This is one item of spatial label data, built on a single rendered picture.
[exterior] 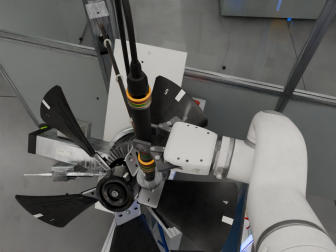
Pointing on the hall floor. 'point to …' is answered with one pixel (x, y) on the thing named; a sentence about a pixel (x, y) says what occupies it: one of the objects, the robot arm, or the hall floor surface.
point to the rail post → (241, 192)
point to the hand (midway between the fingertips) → (145, 137)
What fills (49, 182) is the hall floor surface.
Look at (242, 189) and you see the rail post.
